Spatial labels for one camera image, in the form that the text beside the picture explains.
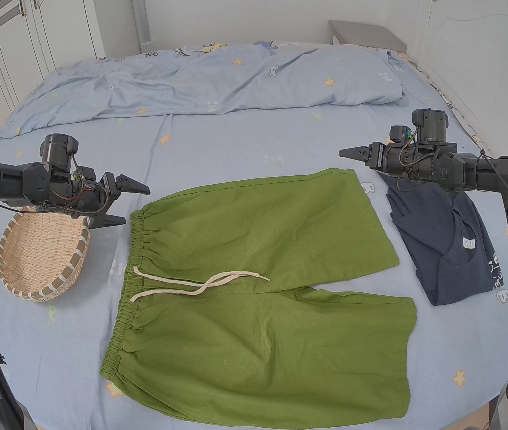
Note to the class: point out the grey bedside table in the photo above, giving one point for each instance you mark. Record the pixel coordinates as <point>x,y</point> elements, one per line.
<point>361,34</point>

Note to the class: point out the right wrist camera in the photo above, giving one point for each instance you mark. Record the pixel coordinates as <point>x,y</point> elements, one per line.
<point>400,135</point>

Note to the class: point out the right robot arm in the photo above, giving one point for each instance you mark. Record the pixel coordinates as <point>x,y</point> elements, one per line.
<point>482,175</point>

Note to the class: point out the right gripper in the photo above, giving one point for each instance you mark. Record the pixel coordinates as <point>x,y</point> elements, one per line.
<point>392,159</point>

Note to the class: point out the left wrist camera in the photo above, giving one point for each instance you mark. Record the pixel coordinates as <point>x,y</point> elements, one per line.
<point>87,175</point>

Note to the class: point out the bed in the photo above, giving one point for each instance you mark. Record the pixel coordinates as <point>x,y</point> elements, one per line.
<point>245,150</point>

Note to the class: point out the dark blue T-shirt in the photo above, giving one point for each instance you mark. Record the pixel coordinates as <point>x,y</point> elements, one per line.
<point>451,258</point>

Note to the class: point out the green shorts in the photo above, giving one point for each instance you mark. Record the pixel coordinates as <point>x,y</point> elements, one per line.
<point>258,329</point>

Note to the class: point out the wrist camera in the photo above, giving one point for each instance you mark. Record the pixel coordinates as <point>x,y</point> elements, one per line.
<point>400,135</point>
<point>87,175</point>

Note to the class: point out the pale blue quilt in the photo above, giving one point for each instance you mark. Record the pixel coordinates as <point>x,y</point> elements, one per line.
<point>236,83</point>

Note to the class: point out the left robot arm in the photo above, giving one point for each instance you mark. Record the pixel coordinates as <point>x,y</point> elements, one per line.
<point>16,184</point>

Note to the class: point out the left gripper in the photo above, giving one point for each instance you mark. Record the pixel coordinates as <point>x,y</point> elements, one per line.
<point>86,202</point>

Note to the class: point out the white wardrobe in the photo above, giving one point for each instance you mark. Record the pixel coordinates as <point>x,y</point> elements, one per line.
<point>12,61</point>

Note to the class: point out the round woven basket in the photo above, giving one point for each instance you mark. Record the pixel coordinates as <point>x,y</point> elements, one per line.
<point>39,258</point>

